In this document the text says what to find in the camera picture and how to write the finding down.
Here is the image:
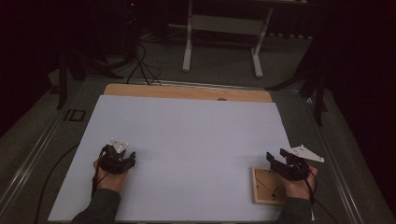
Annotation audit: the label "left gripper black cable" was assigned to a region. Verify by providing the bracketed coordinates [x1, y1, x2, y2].
[91, 162, 110, 199]

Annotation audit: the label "black stand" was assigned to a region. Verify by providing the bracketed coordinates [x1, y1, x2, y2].
[264, 40, 329, 127]
[56, 40, 125, 110]

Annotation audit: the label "black floor cables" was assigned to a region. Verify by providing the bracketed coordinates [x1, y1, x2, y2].
[125, 42, 163, 87]

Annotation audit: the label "wooden picture frame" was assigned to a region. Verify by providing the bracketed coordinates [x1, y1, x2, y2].
[250, 165, 288, 205]

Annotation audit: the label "white table mat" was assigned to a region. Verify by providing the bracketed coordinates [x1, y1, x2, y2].
[48, 94, 316, 223]

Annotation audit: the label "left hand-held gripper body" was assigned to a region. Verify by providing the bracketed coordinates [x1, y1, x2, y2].
[98, 137, 136, 175]

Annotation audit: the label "person's right hand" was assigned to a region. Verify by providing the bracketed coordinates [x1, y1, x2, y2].
[281, 165, 318, 201]

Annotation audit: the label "black floor socket plate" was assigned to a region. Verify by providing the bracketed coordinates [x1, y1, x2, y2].
[63, 108, 87, 123]

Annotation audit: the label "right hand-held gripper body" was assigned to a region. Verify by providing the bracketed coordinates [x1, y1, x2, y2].
[274, 144, 325, 182]

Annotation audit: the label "long black floor cable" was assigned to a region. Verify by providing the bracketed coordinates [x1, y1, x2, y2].
[33, 142, 80, 224]

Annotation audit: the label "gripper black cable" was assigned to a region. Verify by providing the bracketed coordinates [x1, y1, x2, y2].
[91, 162, 110, 199]
[303, 169, 339, 224]

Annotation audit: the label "metal floor rail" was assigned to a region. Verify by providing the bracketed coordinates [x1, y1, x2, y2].
[0, 106, 69, 214]
[302, 95, 364, 224]

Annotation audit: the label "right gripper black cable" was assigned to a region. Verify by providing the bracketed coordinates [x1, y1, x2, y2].
[303, 169, 339, 224]

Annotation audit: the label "white metal stand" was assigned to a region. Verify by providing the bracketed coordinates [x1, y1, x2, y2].
[181, 0, 276, 79]

